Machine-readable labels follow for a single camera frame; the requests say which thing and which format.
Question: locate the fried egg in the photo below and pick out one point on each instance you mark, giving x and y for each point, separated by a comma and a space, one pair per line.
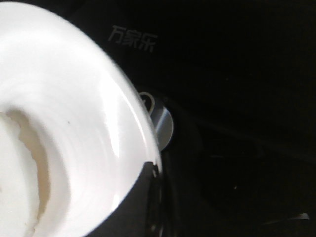
24, 183

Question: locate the white round plate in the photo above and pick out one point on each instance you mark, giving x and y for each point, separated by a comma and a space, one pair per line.
90, 119

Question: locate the silver stove knob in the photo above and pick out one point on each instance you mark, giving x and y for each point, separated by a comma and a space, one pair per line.
161, 118

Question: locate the black glass gas cooktop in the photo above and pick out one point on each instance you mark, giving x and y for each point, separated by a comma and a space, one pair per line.
239, 79

